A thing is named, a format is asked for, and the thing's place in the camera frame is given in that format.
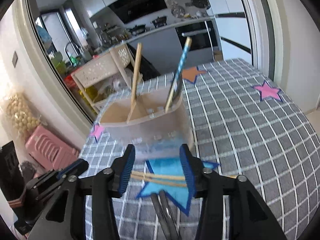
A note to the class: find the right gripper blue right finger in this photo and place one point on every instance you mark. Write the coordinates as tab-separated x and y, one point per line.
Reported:
249	215

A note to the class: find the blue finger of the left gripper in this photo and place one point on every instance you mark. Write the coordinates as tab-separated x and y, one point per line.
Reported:
77	168

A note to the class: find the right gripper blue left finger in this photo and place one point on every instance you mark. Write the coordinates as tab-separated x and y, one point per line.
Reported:
64	215

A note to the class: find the gold patterned chopstick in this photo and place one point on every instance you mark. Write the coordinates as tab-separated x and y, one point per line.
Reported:
159	182
152	176

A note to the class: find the black plastic spoon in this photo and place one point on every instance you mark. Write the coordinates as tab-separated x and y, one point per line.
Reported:
160	204
168	216

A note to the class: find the beige plastic utensil holder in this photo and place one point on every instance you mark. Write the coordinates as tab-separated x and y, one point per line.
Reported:
154	132

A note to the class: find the plain wooden chopstick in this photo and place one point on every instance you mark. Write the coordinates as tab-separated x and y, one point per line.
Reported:
135	80

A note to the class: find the blue patterned chopstick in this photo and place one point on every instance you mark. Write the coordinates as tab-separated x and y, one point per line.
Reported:
174	83

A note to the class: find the black kitchen faucet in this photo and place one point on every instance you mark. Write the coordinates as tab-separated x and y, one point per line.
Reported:
75	47

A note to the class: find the pink plastic stool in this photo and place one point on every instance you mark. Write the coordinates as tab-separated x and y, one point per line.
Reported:
50	151

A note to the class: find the bag of beige balls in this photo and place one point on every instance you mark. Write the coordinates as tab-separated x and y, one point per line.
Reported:
21	115

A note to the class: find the grey checked tablecloth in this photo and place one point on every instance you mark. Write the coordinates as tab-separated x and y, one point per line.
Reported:
271	142

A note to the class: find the beige perforated storage cart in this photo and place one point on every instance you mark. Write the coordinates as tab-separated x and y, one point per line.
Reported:
105	66

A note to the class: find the black wok on stove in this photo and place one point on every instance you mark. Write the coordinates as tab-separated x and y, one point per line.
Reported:
137	29

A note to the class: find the black pot on stove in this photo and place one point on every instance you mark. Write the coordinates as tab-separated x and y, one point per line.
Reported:
159	22

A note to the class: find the black range hood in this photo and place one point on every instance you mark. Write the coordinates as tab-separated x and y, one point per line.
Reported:
130	10

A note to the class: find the black built-in oven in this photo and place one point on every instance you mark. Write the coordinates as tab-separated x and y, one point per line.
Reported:
202	35

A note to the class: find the white refrigerator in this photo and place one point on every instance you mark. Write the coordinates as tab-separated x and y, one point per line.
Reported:
232	28

